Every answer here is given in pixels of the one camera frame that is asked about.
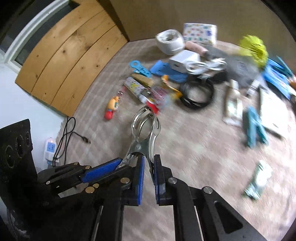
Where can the white tape roll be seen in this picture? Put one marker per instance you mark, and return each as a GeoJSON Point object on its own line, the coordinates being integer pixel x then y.
{"type": "Point", "coordinates": [170, 42]}

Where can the patterned tissue pack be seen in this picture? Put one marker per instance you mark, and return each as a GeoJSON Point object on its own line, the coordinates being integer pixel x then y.
{"type": "Point", "coordinates": [200, 33]}

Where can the blue plastic clothespin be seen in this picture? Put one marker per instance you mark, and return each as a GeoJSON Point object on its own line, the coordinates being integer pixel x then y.
{"type": "Point", "coordinates": [253, 128]}

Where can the red white candy wrapper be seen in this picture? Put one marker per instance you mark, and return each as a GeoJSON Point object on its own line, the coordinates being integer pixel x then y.
{"type": "Point", "coordinates": [159, 97]}

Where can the white charger with cable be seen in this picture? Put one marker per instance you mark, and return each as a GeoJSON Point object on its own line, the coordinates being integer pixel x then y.
{"type": "Point", "coordinates": [190, 62]}

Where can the white blue label card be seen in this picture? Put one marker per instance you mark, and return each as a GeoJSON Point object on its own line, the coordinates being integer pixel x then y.
{"type": "Point", "coordinates": [276, 115]}

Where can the silver metal clamp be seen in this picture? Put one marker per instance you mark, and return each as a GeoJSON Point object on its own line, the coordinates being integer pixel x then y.
{"type": "Point", "coordinates": [145, 130]}

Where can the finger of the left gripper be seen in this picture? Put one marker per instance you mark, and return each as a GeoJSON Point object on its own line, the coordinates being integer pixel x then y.
{"type": "Point", "coordinates": [100, 171]}

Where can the blue snack packet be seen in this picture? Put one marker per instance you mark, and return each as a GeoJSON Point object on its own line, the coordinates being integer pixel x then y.
{"type": "Point", "coordinates": [278, 80]}

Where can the grey cloth pouch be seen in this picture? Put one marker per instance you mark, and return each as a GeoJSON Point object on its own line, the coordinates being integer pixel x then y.
{"type": "Point", "coordinates": [239, 68]}

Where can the orange toy keychain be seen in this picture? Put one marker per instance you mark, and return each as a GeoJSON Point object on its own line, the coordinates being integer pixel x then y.
{"type": "Point", "coordinates": [112, 106]}

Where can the wooden board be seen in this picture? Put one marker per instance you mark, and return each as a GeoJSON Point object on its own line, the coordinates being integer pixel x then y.
{"type": "Point", "coordinates": [65, 62]}

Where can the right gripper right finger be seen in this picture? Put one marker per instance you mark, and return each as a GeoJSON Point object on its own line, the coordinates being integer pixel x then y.
{"type": "Point", "coordinates": [163, 182]}

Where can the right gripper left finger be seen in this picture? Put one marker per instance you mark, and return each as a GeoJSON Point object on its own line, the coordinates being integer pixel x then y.
{"type": "Point", "coordinates": [131, 183]}

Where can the small cream lotion tube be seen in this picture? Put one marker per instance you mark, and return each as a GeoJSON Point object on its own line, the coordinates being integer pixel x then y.
{"type": "Point", "coordinates": [233, 108]}

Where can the blue silicone case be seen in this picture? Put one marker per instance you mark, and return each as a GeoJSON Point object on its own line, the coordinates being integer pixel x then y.
{"type": "Point", "coordinates": [161, 68]}

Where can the white power strip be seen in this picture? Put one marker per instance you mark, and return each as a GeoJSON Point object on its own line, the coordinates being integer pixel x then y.
{"type": "Point", "coordinates": [50, 149]}

